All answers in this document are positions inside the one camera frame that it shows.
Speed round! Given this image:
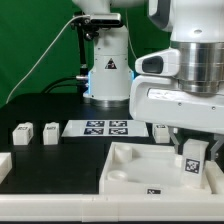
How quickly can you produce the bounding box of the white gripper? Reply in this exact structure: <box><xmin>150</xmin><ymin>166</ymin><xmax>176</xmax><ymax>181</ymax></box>
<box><xmin>129</xmin><ymin>75</ymin><xmax>224</xmax><ymax>161</ymax></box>

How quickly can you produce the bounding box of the white square tabletop part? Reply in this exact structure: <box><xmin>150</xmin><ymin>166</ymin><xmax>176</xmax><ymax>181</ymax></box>
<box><xmin>99</xmin><ymin>141</ymin><xmax>224</xmax><ymax>196</ymax></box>

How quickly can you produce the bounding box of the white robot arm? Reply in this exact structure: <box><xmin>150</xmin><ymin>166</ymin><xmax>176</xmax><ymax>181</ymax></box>
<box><xmin>72</xmin><ymin>0</ymin><xmax>224</xmax><ymax>155</ymax></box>

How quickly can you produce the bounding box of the white U-shaped obstacle fence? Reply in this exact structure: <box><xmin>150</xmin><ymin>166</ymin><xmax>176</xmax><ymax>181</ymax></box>
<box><xmin>0</xmin><ymin>151</ymin><xmax>224</xmax><ymax>223</ymax></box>

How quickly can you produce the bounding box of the white marker tag sheet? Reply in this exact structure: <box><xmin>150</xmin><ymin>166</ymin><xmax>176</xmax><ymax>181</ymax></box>
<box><xmin>62</xmin><ymin>120</ymin><xmax>149</xmax><ymax>137</ymax></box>

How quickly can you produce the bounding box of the white cable right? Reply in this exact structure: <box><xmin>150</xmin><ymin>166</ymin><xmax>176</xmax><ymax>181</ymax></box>
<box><xmin>125</xmin><ymin>7</ymin><xmax>140</xmax><ymax>63</ymax></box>

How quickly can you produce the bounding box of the white cable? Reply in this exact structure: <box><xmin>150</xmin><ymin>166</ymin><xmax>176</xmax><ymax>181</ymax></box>
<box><xmin>125</xmin><ymin>7</ymin><xmax>140</xmax><ymax>63</ymax></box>
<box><xmin>5</xmin><ymin>14</ymin><xmax>91</xmax><ymax>105</ymax></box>

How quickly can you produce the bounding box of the black cable at base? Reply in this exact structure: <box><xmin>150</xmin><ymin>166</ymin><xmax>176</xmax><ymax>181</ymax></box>
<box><xmin>41</xmin><ymin>77</ymin><xmax>88</xmax><ymax>94</ymax></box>

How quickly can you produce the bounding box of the white cable left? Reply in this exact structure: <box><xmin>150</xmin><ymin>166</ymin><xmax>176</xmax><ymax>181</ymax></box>
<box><xmin>5</xmin><ymin>14</ymin><xmax>91</xmax><ymax>105</ymax></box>

